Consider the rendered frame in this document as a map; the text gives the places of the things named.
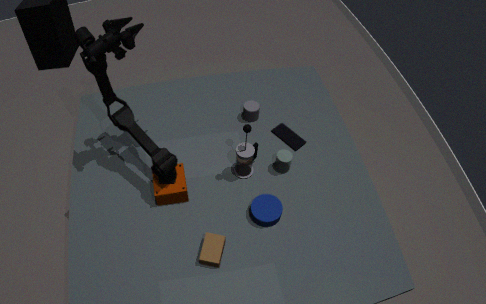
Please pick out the blue flat cylinder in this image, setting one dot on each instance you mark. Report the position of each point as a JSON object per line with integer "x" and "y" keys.
{"x": 266, "y": 210}

